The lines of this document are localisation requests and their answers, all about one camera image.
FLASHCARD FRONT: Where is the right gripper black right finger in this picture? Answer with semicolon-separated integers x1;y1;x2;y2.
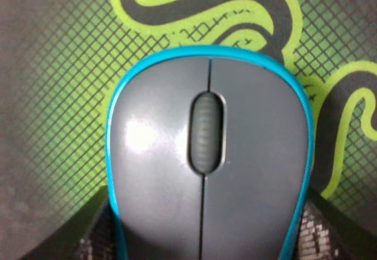
297;188;376;259

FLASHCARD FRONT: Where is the black green snake mouse pad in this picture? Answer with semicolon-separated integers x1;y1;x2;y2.
1;0;376;259

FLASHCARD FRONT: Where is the grey and blue computer mouse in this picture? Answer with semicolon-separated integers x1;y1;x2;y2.
105;45;314;259

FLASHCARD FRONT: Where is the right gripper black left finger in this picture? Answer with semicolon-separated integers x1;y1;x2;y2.
21;187;117;260

